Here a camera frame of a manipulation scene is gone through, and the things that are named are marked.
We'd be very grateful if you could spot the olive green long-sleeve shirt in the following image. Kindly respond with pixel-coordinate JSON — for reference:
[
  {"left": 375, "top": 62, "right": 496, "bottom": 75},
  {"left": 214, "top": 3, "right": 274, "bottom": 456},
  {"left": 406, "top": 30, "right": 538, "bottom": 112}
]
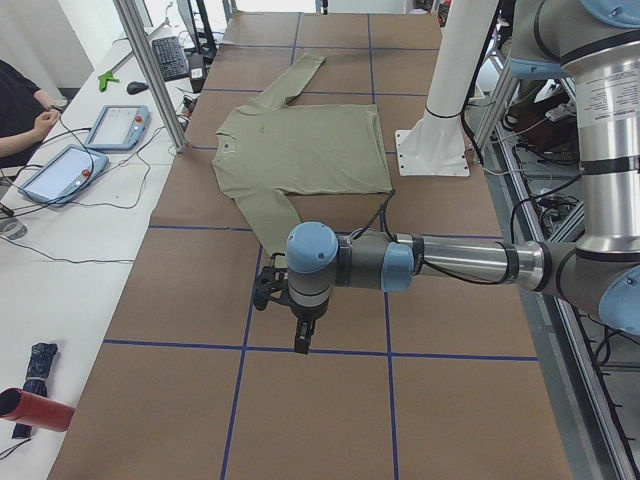
[{"left": 212, "top": 54, "right": 391, "bottom": 254}]

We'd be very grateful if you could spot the folded navy umbrella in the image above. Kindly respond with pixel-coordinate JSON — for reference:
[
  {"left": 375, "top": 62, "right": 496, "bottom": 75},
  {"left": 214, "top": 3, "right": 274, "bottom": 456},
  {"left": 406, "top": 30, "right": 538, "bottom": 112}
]
[{"left": 12, "top": 342, "right": 58, "bottom": 439}]

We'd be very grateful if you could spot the near blue teach pendant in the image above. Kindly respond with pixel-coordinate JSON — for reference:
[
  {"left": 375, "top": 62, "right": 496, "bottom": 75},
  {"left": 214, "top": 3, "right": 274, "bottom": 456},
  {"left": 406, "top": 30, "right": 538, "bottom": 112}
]
[{"left": 18, "top": 145, "right": 109, "bottom": 206}]

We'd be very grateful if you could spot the aluminium frame post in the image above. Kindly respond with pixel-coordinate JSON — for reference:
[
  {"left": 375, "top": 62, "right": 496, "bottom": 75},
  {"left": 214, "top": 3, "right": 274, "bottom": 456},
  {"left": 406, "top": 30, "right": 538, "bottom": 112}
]
[{"left": 113, "top": 0, "right": 187, "bottom": 153}]

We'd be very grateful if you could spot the black keyboard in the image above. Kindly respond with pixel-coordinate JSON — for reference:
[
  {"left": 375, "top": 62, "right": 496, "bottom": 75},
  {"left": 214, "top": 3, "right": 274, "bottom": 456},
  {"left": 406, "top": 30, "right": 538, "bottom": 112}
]
[{"left": 151, "top": 36, "right": 189, "bottom": 81}]

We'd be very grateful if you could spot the aluminium side frame rail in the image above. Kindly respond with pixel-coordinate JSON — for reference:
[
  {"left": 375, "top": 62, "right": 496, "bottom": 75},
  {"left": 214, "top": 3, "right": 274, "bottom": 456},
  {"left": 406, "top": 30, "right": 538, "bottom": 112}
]
[{"left": 468, "top": 53, "right": 639, "bottom": 479}]

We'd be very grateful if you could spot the far blue teach pendant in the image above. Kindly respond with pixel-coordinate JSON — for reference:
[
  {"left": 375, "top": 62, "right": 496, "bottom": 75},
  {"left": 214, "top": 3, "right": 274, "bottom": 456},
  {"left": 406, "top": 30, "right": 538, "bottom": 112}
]
[{"left": 84, "top": 105, "right": 150, "bottom": 153}]

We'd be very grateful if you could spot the pendant black cable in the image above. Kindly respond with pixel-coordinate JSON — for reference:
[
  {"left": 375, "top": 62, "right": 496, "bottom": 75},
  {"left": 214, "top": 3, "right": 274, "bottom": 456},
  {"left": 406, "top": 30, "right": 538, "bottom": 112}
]
[{"left": 0, "top": 127, "right": 152, "bottom": 264}]

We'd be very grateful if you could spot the blue teach pendant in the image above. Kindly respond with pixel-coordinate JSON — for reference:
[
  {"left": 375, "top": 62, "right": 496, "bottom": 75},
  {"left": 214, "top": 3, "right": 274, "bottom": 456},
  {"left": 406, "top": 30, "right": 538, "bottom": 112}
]
[
  {"left": 18, "top": 145, "right": 109, "bottom": 206},
  {"left": 84, "top": 105, "right": 150, "bottom": 153}
]

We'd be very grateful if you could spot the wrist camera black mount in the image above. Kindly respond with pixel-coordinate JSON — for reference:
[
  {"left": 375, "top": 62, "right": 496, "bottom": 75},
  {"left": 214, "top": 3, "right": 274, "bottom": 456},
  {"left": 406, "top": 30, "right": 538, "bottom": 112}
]
[{"left": 252, "top": 252, "right": 291, "bottom": 311}]

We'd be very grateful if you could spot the green plastic tool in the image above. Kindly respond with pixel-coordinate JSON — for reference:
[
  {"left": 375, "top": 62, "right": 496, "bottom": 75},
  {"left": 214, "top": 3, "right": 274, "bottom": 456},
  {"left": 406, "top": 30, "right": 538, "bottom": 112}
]
[{"left": 98, "top": 70, "right": 120, "bottom": 93}]

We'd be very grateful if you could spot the brown paper table cover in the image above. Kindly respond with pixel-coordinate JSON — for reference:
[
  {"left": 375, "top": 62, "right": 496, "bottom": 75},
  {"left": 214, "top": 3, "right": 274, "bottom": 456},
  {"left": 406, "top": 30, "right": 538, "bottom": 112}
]
[{"left": 50, "top": 13, "right": 572, "bottom": 479}]

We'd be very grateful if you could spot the seated person black shirt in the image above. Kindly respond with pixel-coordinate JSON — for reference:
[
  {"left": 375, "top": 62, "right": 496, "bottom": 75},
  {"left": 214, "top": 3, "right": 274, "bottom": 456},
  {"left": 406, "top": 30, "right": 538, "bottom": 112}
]
[{"left": 1, "top": 61, "right": 60, "bottom": 168}]

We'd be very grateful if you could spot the red cardboard tube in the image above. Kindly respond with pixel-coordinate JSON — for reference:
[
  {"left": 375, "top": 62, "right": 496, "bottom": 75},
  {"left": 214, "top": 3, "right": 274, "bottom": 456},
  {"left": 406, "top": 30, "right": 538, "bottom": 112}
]
[{"left": 1, "top": 388, "right": 75, "bottom": 432}]

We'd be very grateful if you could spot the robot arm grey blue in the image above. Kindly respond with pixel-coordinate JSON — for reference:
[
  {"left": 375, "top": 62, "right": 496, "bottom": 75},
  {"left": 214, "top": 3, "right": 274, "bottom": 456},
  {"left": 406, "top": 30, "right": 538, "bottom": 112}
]
[{"left": 282, "top": 1, "right": 639, "bottom": 354}]

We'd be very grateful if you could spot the black power adapter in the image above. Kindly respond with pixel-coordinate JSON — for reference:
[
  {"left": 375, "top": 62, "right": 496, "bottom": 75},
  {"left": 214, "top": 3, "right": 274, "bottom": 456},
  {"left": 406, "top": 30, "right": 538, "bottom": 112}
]
[{"left": 187, "top": 53, "right": 207, "bottom": 93}]

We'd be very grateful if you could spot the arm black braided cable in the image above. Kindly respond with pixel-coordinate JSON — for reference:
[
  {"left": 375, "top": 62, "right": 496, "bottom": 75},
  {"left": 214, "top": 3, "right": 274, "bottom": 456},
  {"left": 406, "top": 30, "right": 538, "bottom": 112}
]
[{"left": 349, "top": 188, "right": 521, "bottom": 286}]

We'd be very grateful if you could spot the black computer mouse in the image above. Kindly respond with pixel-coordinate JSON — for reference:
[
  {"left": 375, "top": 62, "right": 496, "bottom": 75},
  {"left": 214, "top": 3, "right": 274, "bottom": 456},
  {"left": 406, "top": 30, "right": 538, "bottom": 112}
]
[{"left": 126, "top": 81, "right": 149, "bottom": 95}]

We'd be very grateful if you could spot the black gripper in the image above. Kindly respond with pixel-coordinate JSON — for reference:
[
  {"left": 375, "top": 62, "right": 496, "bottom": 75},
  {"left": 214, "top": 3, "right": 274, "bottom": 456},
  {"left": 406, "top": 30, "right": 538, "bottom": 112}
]
[{"left": 291, "top": 301, "right": 328, "bottom": 354}]

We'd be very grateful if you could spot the grey tape roll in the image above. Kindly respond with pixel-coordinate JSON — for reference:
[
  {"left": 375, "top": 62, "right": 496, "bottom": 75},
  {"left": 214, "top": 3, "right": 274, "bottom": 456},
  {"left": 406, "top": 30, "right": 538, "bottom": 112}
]
[{"left": 0, "top": 218, "right": 28, "bottom": 240}]

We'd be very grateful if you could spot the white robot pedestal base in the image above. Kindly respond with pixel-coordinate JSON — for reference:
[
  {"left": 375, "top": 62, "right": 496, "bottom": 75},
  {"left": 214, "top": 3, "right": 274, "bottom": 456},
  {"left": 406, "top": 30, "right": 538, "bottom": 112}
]
[{"left": 395, "top": 0, "right": 498, "bottom": 177}]

